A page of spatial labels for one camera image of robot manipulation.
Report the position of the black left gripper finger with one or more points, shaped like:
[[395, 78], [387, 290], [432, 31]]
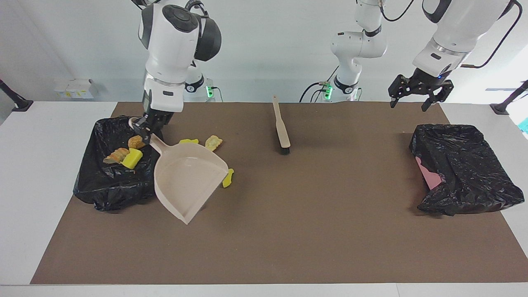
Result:
[[430, 104], [395, 100]]

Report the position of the orange striped bread piece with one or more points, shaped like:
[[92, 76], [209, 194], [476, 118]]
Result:
[[117, 155]]

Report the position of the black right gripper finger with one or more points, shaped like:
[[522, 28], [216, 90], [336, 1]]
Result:
[[154, 134], [141, 132]]

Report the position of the large white wall box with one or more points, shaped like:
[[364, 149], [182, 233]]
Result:
[[82, 88]]

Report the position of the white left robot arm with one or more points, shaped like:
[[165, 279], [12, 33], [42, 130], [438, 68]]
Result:
[[453, 37]]

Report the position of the brown bread roll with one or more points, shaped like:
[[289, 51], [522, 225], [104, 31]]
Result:
[[136, 142]]

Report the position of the small white wall box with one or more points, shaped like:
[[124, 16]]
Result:
[[62, 91]]

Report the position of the black camera stand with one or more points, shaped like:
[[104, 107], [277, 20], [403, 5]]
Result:
[[16, 101], [505, 105]]

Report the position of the yellow sponge piece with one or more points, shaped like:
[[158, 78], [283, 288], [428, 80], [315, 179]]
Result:
[[189, 141], [132, 159], [229, 178]]

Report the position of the brown table mat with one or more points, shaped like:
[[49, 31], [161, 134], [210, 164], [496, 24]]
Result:
[[288, 247]]

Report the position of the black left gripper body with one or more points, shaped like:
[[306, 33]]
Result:
[[425, 84]]

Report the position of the beige hand brush black bristles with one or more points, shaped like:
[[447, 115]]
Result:
[[282, 132]]

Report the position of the black trash bag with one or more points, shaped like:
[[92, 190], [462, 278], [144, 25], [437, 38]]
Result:
[[107, 185], [466, 173]]

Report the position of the teal object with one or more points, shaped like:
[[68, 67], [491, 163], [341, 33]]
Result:
[[524, 126]]

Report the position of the pale crumbly bread piece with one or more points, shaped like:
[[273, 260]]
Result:
[[213, 143]]

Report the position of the beige plastic dustpan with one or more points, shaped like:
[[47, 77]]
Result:
[[185, 181]]

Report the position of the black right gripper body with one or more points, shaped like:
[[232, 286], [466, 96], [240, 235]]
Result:
[[159, 119]]

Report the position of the pink plastic bin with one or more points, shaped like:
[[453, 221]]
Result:
[[431, 179]]

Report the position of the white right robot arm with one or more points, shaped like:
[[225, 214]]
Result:
[[169, 45]]

